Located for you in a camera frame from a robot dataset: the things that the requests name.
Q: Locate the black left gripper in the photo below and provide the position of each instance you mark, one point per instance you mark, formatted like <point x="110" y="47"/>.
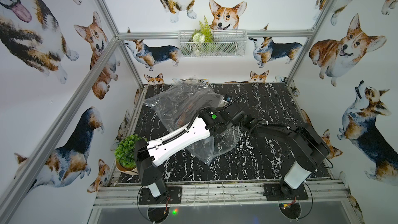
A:
<point x="236" y="109"/>

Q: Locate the clear plastic vacuum bag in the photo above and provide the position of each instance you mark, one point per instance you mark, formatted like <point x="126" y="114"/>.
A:
<point x="177" y="105"/>

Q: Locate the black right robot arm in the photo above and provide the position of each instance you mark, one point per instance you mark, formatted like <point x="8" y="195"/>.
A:
<point x="309" y="149"/>

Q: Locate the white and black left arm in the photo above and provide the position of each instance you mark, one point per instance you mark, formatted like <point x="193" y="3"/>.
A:
<point x="206" y="122"/>

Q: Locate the fern and white flower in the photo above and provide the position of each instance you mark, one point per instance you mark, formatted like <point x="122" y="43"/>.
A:
<point x="202" y="39"/>

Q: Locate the green potted plant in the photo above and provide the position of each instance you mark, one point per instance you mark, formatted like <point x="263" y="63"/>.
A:
<point x="124" y="155"/>

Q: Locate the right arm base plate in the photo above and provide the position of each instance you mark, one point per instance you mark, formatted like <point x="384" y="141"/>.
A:
<point x="282" y="192"/>

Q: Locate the white wire wall basket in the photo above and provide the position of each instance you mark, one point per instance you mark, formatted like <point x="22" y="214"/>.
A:
<point x="226" y="44"/>

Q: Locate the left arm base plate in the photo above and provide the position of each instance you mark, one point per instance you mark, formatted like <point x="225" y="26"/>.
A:
<point x="171" y="196"/>

